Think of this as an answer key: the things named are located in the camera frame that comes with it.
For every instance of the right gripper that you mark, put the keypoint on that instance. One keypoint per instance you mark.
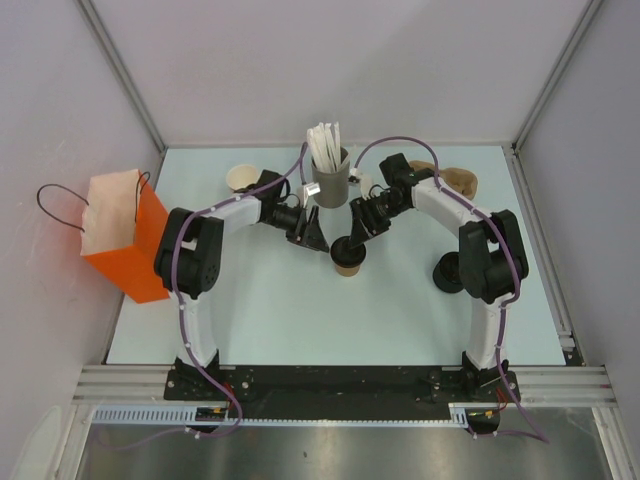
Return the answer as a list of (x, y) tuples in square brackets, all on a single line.
[(364, 221)]

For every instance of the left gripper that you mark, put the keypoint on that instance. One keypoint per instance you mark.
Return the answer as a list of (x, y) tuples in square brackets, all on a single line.
[(308, 232)]

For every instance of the black plastic cup lid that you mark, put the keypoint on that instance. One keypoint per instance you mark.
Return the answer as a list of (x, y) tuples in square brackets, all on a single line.
[(345, 255)]

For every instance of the single brown paper cup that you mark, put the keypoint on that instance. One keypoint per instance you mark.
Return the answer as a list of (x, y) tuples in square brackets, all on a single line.
[(347, 270)]

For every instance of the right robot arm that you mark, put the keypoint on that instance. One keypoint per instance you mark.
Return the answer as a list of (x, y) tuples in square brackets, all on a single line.
[(491, 259)]

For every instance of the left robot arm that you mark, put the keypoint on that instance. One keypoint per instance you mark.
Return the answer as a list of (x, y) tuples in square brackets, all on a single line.
[(189, 257)]

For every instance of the grey stirrer holder cup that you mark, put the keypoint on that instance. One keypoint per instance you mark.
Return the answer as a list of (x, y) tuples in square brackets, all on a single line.
[(333, 186)]

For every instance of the stack of brown paper cups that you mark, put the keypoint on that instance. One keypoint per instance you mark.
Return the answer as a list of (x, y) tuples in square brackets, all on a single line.
[(241, 176)]

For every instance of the white wrapped stirrers bundle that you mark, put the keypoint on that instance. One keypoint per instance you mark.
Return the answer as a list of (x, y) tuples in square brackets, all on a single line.
[(324, 141)]

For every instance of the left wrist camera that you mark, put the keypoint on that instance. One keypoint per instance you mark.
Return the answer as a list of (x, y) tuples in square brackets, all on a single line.
[(306, 191)]

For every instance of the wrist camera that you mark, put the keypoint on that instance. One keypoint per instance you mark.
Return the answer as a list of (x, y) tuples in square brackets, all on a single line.
[(306, 191), (363, 181)]

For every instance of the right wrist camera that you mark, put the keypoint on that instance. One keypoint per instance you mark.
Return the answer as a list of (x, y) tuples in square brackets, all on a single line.
[(363, 181)]

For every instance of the aluminium frame rail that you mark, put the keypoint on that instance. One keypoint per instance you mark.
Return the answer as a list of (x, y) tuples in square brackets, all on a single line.
[(559, 387)]

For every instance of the white slotted cable duct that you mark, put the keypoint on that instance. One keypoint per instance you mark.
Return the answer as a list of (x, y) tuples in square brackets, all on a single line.
[(157, 415)]

